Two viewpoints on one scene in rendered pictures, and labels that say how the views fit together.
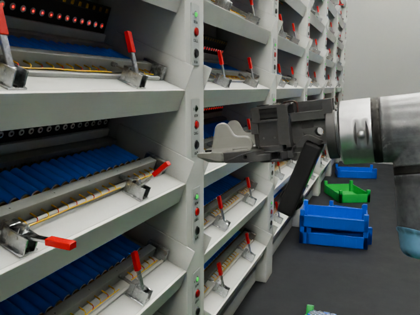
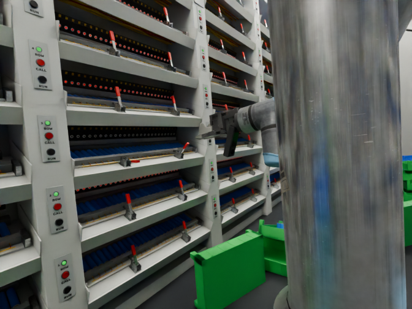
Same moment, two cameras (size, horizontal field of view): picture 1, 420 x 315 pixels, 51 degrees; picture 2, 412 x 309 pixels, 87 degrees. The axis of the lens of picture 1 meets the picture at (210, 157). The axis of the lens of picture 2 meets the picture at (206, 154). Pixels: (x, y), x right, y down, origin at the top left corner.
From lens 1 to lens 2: 35 cm
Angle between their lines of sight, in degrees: 18
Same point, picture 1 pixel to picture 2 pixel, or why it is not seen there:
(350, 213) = not seen: hidden behind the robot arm
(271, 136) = (217, 125)
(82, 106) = (149, 120)
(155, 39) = (190, 100)
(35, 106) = (129, 118)
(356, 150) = (244, 125)
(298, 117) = (226, 116)
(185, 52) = (201, 103)
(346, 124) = (240, 115)
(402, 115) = (258, 108)
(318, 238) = not seen: hidden behind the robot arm
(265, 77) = not seen: hidden behind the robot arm
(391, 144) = (255, 120)
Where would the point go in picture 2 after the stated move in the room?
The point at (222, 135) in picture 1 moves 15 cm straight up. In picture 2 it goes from (201, 127) to (198, 89)
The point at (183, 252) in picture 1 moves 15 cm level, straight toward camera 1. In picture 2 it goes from (205, 185) to (198, 192)
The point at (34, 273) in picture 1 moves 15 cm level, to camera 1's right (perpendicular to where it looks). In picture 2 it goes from (130, 174) to (168, 173)
